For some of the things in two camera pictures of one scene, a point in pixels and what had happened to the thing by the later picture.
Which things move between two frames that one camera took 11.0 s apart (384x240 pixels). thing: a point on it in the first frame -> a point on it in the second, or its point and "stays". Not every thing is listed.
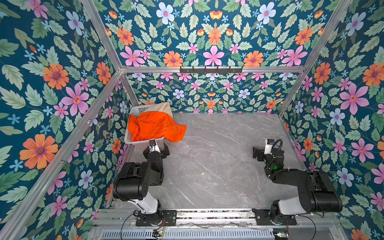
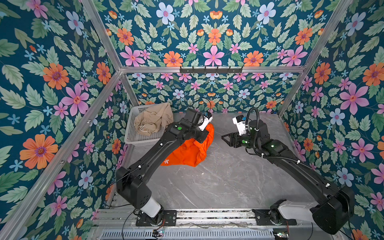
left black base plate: x=169 y=218 stays
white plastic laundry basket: x=136 y=110 stays
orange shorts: x=148 y=124 -> x=190 y=153
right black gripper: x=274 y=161 -> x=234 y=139
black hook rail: x=211 y=70 stays
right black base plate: x=263 y=217 stays
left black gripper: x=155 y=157 -> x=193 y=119
